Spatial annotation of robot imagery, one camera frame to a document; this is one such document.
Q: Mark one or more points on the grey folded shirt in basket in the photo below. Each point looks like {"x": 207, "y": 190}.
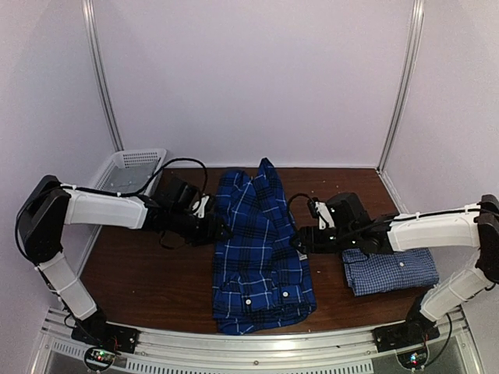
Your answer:
{"x": 129, "y": 179}

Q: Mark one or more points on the circuit board with leds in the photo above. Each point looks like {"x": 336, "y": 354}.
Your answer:
{"x": 414, "y": 359}
{"x": 98, "y": 359}

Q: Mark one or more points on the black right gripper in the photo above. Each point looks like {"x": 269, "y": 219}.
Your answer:
{"x": 310, "y": 242}

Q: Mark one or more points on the white plastic mesh basket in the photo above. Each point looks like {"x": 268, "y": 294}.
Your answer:
{"x": 126, "y": 159}

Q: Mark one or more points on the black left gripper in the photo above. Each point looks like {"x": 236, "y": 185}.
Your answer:
{"x": 208, "y": 236}

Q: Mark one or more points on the aluminium front rail frame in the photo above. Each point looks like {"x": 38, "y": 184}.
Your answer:
{"x": 164, "y": 351}

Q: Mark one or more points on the dark blue plaid shirt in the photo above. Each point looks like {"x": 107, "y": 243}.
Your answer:
{"x": 259, "y": 280}

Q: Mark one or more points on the left circuit board with leds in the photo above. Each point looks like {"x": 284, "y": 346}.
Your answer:
{"x": 98, "y": 359}

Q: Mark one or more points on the aluminium corner post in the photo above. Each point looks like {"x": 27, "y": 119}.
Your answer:
{"x": 100, "y": 76}
{"x": 408, "y": 67}

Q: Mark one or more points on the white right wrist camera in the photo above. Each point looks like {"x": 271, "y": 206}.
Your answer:
{"x": 320, "y": 211}

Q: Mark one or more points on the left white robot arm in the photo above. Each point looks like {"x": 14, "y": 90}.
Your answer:
{"x": 54, "y": 210}

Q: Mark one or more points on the right circuit board with leds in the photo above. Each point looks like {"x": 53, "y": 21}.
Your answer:
{"x": 414, "y": 359}

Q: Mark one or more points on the aluminium corner post left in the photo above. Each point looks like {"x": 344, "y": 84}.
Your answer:
{"x": 100, "y": 76}

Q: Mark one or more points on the folded blue gingham shirt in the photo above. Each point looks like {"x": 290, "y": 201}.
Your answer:
{"x": 381, "y": 273}

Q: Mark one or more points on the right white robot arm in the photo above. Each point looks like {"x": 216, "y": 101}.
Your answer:
{"x": 473, "y": 226}

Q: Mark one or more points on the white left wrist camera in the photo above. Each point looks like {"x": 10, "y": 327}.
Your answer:
{"x": 202, "y": 206}

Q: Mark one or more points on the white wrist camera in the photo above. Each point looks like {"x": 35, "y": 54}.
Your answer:
{"x": 202, "y": 206}
{"x": 320, "y": 211}

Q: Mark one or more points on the aluminium corner post right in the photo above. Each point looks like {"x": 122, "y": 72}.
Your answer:
{"x": 408, "y": 67}

